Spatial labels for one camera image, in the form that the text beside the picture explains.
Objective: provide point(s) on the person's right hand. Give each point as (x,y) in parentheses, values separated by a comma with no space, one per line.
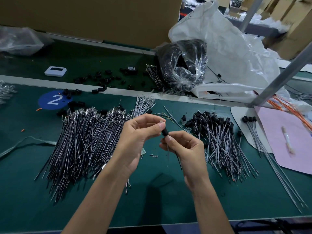
(187,153)

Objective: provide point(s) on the person's left hand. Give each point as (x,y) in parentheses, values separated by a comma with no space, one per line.
(136,139)

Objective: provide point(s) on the black plastic caps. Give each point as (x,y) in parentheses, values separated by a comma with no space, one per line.
(100,82)

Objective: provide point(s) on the person's left forearm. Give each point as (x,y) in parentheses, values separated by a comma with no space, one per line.
(97,204)

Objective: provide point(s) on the small clear plastic piece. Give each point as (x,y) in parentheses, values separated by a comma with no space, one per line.
(143,151)

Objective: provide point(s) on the clear bag with black contents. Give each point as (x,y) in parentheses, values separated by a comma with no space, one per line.
(183,65)

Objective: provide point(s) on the blue round number sticker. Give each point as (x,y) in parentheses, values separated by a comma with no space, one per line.
(53,100)

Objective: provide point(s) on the pink paper sheet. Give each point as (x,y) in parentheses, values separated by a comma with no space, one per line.
(282,141)

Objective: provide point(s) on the small white timer device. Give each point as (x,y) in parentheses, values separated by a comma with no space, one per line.
(55,71)

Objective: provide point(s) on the large white plastic sack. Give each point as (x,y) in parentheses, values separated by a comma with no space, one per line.
(231,51)

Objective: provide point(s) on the clear plastic strip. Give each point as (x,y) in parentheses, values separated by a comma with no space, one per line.
(24,143)

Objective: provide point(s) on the brown cardboard panel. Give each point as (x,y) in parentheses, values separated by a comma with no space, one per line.
(97,19)

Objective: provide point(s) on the crumpled clear plastic bag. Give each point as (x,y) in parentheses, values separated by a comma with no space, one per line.
(22,40)

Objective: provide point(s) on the stack of cardboard boxes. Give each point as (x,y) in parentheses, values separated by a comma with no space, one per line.
(295,22)

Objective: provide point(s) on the grey metal frame post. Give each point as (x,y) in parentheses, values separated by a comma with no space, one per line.
(251,12)
(282,75)

